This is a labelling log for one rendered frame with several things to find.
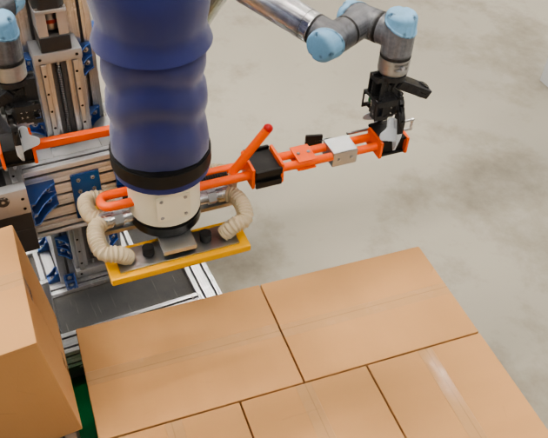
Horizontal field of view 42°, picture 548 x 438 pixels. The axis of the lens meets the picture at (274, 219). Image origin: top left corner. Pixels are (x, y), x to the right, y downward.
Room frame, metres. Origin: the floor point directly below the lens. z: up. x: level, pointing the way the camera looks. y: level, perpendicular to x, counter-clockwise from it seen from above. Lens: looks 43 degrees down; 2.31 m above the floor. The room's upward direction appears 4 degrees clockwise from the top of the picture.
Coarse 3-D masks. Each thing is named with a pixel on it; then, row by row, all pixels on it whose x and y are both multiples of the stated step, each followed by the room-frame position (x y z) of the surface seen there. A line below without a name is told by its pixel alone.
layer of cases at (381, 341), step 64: (384, 256) 1.72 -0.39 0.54; (128, 320) 1.36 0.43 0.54; (192, 320) 1.38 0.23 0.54; (256, 320) 1.40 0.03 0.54; (320, 320) 1.42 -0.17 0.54; (384, 320) 1.44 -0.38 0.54; (448, 320) 1.45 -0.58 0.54; (128, 384) 1.13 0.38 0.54; (192, 384) 1.15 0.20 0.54; (256, 384) 1.16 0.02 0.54; (320, 384) 1.18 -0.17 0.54; (384, 384) 1.19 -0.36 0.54; (448, 384) 1.21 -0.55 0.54; (512, 384) 1.23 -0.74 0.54
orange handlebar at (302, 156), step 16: (96, 128) 1.45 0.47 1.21; (48, 144) 1.38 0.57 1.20; (304, 144) 1.44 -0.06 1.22; (320, 144) 1.45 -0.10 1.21; (368, 144) 1.46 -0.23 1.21; (304, 160) 1.38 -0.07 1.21; (320, 160) 1.39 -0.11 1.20; (224, 176) 1.30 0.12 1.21; (240, 176) 1.31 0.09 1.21; (112, 192) 1.22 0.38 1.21; (112, 208) 1.17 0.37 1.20
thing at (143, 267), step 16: (208, 240) 1.19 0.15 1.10; (224, 240) 1.20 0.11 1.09; (240, 240) 1.21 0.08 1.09; (144, 256) 1.13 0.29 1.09; (160, 256) 1.13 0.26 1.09; (176, 256) 1.14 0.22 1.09; (192, 256) 1.14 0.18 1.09; (208, 256) 1.15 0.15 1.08; (224, 256) 1.17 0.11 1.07; (112, 272) 1.08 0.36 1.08; (128, 272) 1.08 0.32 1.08; (144, 272) 1.09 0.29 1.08; (160, 272) 1.10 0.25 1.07
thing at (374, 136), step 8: (368, 128) 1.52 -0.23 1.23; (376, 128) 1.52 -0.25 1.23; (384, 128) 1.52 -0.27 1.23; (376, 136) 1.48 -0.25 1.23; (408, 136) 1.49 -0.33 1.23; (384, 144) 1.47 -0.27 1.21; (400, 144) 1.49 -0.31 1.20; (376, 152) 1.47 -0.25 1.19; (384, 152) 1.47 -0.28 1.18; (392, 152) 1.48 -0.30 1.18
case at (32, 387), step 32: (0, 256) 1.17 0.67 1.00; (0, 288) 1.08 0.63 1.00; (32, 288) 1.16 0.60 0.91; (0, 320) 0.98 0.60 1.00; (32, 320) 0.99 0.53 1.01; (0, 352) 0.90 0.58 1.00; (32, 352) 0.92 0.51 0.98; (0, 384) 0.88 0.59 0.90; (32, 384) 0.91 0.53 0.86; (64, 384) 0.99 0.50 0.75; (0, 416) 0.87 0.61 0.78; (32, 416) 0.90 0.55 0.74; (64, 416) 0.93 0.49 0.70
